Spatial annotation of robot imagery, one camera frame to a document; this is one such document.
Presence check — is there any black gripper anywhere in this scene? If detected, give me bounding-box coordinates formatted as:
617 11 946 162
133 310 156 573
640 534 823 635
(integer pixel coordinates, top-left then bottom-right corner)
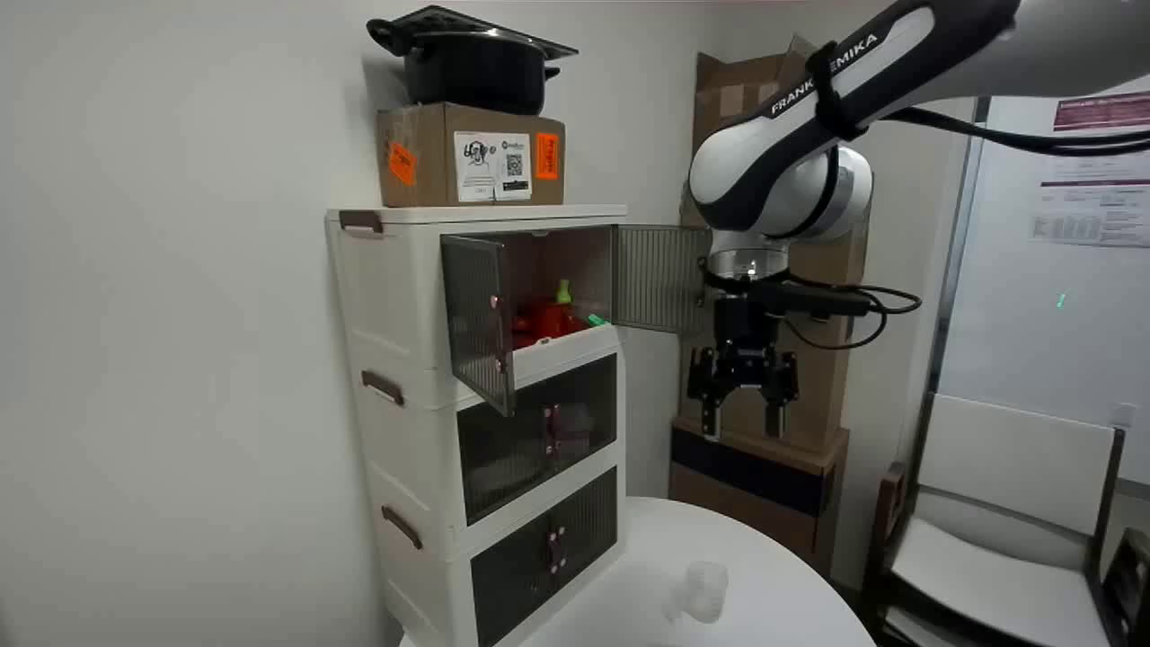
685 283 800 441

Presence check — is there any dark transparent cabinet door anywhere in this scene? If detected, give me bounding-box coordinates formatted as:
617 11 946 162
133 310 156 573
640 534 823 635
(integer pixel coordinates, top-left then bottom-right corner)
547 353 622 479
456 373 556 530
613 224 713 340
549 462 624 594
440 229 521 420
468 500 559 647

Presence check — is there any white plastic storage cabinet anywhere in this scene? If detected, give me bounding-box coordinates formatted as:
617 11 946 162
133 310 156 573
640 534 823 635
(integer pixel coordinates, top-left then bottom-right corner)
323 202 631 647

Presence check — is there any large tall cardboard box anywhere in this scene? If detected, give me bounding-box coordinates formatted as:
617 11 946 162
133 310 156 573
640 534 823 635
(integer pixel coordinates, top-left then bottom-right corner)
672 45 870 460

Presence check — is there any low cardboard box dark band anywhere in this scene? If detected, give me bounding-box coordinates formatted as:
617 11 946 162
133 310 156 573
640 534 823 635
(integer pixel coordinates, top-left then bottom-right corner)
666 412 852 573

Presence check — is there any red bottle with green cap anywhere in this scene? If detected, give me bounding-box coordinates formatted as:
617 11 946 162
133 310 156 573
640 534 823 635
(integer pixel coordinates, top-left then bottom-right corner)
511 277 594 353

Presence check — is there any clear plastic cup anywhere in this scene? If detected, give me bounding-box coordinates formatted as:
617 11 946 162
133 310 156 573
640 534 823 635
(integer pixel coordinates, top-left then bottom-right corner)
680 558 734 628

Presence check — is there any white chair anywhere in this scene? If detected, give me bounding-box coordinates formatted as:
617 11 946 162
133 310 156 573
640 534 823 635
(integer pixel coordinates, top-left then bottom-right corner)
858 391 1134 647

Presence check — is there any white printed paper sheet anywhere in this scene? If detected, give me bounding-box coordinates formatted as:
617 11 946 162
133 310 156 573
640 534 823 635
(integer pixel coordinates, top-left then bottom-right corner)
1033 176 1150 253

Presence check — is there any cardboard box with orange stickers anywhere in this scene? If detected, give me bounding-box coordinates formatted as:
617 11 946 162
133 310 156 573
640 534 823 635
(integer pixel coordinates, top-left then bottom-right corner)
372 102 569 212

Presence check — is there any black cooking pot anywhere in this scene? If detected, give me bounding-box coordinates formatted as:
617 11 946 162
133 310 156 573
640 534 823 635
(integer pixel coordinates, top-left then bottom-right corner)
362 2 581 119

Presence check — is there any pink paper label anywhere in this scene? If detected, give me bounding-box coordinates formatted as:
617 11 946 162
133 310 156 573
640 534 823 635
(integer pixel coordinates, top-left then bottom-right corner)
1050 90 1150 135

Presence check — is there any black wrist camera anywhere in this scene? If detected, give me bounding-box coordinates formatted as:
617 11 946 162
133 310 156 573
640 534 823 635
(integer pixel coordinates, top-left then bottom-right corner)
701 273 798 315

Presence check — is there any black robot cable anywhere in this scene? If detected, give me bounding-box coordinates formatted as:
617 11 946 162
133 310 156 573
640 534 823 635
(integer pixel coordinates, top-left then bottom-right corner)
782 105 1150 357

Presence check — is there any whiteboard with metal frame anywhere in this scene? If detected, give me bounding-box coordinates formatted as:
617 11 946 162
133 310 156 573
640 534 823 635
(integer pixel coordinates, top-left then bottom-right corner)
932 85 1150 489

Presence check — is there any brown cabinet side handle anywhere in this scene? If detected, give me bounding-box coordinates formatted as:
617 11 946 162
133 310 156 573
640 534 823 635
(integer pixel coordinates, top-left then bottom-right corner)
335 207 387 238
360 368 411 410
376 504 428 552

